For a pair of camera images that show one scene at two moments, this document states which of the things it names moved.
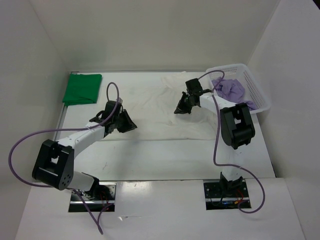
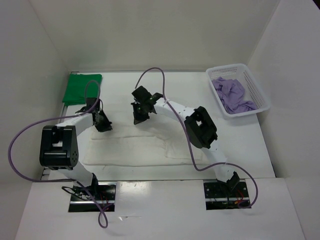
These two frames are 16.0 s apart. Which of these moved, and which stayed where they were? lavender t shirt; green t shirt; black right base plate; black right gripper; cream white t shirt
Moved: cream white t shirt; black right gripper
Stayed: black right base plate; lavender t shirt; green t shirt
